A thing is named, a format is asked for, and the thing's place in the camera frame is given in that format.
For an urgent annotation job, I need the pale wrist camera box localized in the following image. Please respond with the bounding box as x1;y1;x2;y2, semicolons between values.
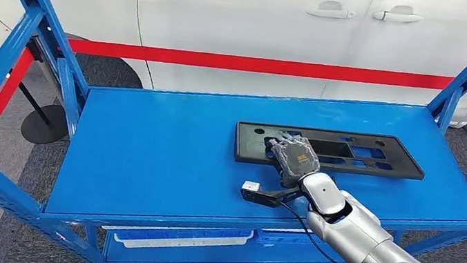
240;179;262;200

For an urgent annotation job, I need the small blue bin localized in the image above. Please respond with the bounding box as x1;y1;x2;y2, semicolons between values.
253;222;312;252

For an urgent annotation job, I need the black stanchion with round base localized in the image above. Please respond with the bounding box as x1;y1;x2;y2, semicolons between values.
0;1;87;149

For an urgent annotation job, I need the blue metal shelf rack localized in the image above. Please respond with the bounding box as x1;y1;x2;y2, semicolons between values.
0;0;467;263

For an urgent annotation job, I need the white car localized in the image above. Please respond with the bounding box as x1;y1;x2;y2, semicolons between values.
0;0;467;139

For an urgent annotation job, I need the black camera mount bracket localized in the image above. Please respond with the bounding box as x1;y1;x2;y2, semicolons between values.
250;180;305;213

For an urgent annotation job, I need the black plastic panel part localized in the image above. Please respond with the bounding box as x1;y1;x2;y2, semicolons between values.
230;112;431;191

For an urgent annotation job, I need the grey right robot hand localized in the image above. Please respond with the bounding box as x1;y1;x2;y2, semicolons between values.
258;128;326;193

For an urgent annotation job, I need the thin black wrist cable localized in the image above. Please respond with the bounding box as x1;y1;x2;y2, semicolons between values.
270;200;377;263

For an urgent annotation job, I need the blue bin with white rim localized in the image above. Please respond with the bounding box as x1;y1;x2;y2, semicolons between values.
98;207;256;263

